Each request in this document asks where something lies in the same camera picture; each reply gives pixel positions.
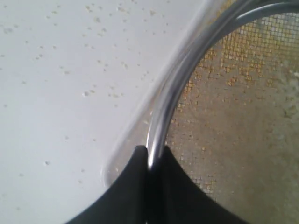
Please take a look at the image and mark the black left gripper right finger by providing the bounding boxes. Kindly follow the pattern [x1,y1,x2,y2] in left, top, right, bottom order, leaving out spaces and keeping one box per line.
[146,147,241,224]

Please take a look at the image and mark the round steel mesh sieve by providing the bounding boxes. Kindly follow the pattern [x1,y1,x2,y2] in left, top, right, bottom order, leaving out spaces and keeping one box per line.
[147,0,299,224]

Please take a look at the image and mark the white rectangular tray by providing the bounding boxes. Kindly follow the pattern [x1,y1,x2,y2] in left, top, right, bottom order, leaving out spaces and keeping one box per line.
[105,0,225,187]

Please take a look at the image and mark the grain mixture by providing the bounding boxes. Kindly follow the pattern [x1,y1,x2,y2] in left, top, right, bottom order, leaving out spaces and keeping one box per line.
[278,60,299,122]

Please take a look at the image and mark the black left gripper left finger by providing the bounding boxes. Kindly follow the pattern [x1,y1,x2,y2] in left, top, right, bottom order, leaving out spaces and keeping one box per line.
[68,146,148,224]

